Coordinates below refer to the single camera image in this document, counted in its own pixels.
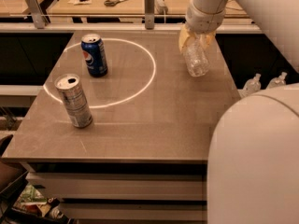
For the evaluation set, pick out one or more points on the silver energy drink can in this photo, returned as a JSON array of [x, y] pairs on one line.
[[74, 99]]

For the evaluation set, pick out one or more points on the green packaged clutter on floor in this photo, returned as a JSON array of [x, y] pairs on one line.
[[32, 201]]

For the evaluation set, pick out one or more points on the metal bracket post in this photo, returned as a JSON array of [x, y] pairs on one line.
[[149, 14], [38, 17]]

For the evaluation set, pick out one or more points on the sanitizer pump bottle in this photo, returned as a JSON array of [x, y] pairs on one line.
[[252, 85], [277, 81]]

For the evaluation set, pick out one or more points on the blue Pepsi can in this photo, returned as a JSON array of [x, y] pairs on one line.
[[94, 54]]

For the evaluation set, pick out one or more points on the clear plastic water bottle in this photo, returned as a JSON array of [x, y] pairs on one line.
[[195, 59]]

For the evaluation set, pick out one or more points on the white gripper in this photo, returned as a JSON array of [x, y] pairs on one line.
[[204, 20]]

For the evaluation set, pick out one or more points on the grey cabinet with drawers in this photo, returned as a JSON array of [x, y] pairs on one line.
[[154, 191]]

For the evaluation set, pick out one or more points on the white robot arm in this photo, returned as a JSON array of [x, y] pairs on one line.
[[253, 160]]

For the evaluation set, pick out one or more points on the left metal bracket post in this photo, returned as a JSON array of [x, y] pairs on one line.
[[38, 17]]

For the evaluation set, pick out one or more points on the scissors on back desk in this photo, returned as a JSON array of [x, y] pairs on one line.
[[112, 3]]

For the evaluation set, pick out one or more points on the white power strip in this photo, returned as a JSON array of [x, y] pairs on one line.
[[161, 6]]

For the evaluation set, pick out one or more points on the middle metal bracket post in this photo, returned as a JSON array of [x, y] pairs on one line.
[[149, 14]]

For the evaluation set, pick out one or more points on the right sanitizer pump bottle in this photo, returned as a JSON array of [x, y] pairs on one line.
[[277, 81]]

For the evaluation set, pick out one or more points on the left sanitizer pump bottle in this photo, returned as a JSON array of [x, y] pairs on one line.
[[252, 85]]

